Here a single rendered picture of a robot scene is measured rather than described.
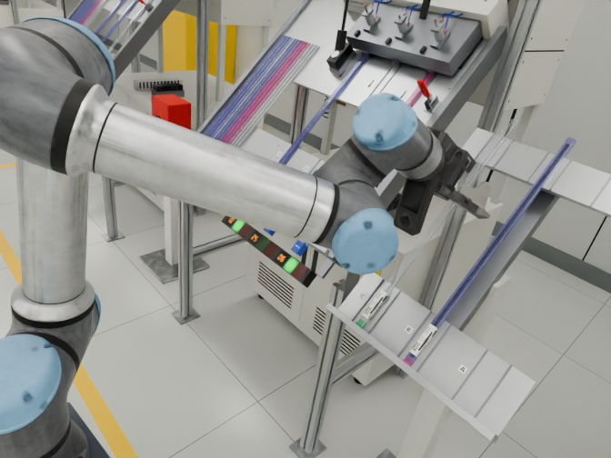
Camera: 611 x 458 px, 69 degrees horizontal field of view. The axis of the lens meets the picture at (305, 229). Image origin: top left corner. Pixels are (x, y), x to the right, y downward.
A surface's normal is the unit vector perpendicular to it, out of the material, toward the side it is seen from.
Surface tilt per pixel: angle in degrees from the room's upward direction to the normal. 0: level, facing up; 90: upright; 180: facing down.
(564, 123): 90
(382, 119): 59
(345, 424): 0
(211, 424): 0
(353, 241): 90
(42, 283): 90
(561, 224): 90
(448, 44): 45
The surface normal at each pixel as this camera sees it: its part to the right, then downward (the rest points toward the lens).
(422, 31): -0.42, -0.42
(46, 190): 0.25, 0.54
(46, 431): 0.85, 0.36
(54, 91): 0.33, -0.33
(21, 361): 0.15, -0.78
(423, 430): -0.74, 0.26
